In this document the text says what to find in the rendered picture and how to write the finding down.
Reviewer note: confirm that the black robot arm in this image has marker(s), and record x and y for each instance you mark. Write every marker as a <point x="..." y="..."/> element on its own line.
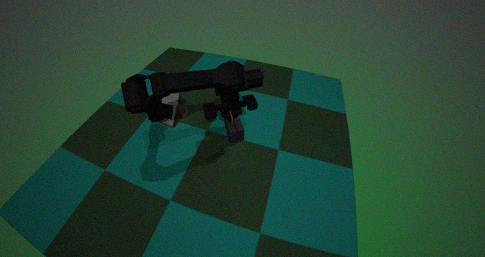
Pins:
<point x="229" y="78"/>

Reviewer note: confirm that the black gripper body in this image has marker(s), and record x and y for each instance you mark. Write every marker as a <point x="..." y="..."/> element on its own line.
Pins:
<point x="229" y="103"/>

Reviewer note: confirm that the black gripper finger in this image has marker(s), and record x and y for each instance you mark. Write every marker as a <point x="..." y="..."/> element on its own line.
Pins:
<point x="235" y="114"/>
<point x="227" y="117"/>

